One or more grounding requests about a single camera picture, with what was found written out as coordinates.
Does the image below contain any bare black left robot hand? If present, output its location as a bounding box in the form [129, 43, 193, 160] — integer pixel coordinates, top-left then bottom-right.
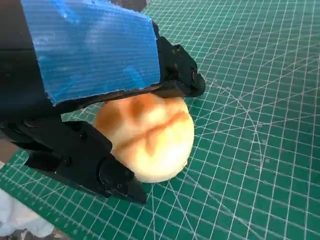
[0, 0, 206, 206]

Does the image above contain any toy bread bun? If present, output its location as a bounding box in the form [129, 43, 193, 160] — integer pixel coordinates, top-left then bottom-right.
[94, 94, 195, 184]

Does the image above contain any green cutting mat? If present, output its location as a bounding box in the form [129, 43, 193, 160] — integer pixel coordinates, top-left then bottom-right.
[0, 0, 320, 240]

